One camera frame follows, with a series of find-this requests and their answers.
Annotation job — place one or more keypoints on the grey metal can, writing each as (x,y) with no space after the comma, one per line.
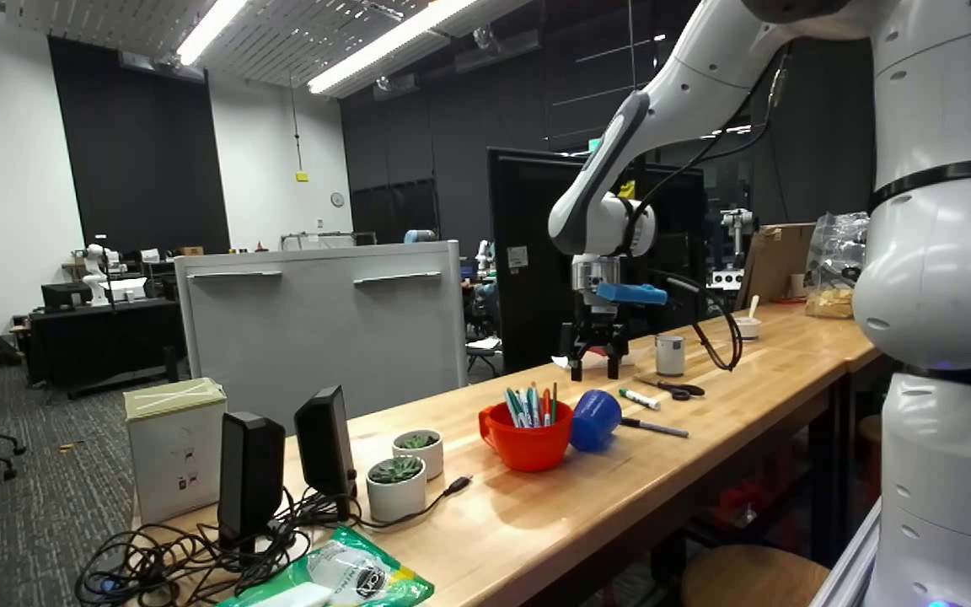
(672,355)

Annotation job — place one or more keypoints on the black speaker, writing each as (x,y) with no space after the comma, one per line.
(326,444)
(250,477)

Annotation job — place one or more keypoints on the grey cabinet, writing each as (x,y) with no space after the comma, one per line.
(317,323)

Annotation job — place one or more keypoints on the clear plastic jar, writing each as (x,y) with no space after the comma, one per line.
(838,270)

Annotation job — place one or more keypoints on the black desk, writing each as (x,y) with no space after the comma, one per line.
(101,338)

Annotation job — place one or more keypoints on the black scissors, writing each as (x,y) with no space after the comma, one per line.
(676,388)

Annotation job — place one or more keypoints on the ceiling light strip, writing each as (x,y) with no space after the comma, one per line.
(387,46)
(210,28)

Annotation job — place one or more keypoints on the white cup with spoon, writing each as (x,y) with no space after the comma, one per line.
(745,323)

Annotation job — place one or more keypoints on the green wipes packet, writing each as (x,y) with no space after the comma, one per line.
(339,573)

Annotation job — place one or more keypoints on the blue plastic cup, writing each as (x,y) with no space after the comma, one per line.
(595,422)

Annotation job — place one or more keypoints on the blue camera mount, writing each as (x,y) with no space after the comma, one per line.
(630,294)

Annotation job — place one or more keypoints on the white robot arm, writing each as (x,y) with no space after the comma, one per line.
(946,282)

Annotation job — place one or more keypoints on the bundle of pens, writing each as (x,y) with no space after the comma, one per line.
(529,404)

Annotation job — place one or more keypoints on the white marker green cap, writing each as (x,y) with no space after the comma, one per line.
(637,400)

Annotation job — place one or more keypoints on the red bowl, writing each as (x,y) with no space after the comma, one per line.
(524,448)

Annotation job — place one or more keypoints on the black marker pen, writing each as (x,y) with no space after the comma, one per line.
(655,429)

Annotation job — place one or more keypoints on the round wooden stool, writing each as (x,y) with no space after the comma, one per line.
(749,573)

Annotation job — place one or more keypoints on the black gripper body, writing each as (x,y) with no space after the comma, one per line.
(595,323)

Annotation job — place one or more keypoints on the brown cardboard box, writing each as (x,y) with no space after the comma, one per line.
(775,259)

